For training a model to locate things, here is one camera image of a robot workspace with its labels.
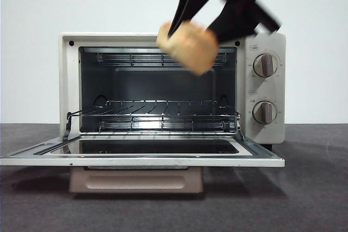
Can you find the round golden bread roll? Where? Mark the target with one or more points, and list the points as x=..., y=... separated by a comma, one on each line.
x=190, y=50

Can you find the white oven temperature knob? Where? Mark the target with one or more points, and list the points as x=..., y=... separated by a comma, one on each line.
x=265, y=65

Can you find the white oven timer knob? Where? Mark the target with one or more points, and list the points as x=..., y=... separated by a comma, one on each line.
x=264, y=112

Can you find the white Toshiba toaster oven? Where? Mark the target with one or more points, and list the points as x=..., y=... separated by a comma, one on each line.
x=266, y=88

